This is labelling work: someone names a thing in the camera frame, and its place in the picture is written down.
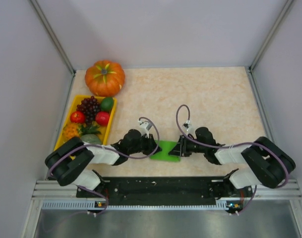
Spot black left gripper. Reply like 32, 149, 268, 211
128, 133, 162, 156

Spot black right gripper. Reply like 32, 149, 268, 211
169, 134, 207, 157

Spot green paper box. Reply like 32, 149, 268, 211
150, 140, 181, 162

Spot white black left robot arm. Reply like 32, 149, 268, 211
45, 129, 162, 197

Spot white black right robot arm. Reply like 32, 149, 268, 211
169, 127, 296, 196

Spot yellow plastic tray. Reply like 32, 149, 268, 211
55, 95, 117, 150

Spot red tomato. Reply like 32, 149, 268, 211
95, 111, 110, 126

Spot green lime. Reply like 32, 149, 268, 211
100, 97, 114, 112

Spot grey green melon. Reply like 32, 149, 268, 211
80, 134, 102, 145

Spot dark purple grape bunch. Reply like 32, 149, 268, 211
76, 96, 101, 125

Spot red apple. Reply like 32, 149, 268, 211
70, 111, 86, 123

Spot orange pumpkin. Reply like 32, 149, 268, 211
85, 60, 125, 97

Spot orange pineapple with leaves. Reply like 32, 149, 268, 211
62, 122, 101, 141

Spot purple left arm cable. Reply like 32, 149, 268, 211
47, 117, 159, 178

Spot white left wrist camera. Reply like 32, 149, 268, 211
137, 120, 153, 138

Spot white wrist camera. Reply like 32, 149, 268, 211
137, 120, 153, 138
182, 120, 194, 136

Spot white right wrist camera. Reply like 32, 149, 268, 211
182, 120, 194, 136

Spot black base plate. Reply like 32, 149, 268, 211
76, 176, 255, 206

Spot grey slotted cable duct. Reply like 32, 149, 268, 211
42, 200, 239, 211

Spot aluminium corner post left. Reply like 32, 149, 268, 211
28, 0, 76, 76

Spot aluminium corner post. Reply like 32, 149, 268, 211
28, 0, 76, 76
248, 0, 296, 73

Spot aluminium corner post right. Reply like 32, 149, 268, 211
248, 0, 296, 73

